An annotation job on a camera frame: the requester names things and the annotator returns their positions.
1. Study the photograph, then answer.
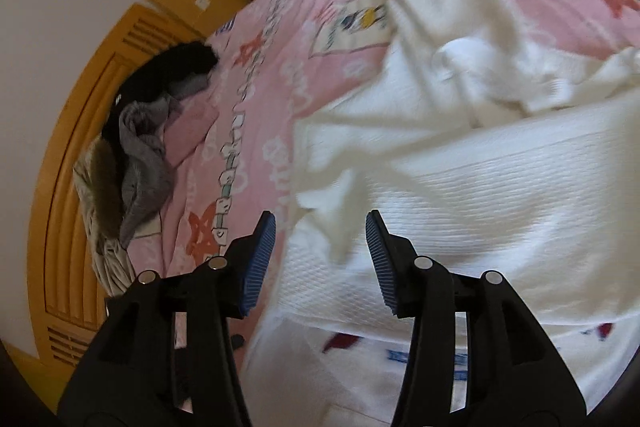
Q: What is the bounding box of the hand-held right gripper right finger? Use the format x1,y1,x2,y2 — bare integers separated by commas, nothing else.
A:
365,209,588,427

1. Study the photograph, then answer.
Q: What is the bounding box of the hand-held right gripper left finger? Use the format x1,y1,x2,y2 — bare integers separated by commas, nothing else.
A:
57,210,277,427

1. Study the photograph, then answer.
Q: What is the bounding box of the white knit sweater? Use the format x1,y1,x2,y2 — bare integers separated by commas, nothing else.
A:
272,0,640,338

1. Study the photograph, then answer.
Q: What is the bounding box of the grey garment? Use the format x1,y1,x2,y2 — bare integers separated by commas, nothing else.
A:
117,99,177,249

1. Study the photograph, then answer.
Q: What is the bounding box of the pink garment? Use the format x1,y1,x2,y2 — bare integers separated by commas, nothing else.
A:
162,99,219,168

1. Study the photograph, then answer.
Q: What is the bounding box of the beige fur-trimmed coat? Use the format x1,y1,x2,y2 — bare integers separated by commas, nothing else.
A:
73,138,137,299

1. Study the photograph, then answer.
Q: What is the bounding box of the pink printed bed sheet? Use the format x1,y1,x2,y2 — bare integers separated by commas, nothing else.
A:
100,0,640,427

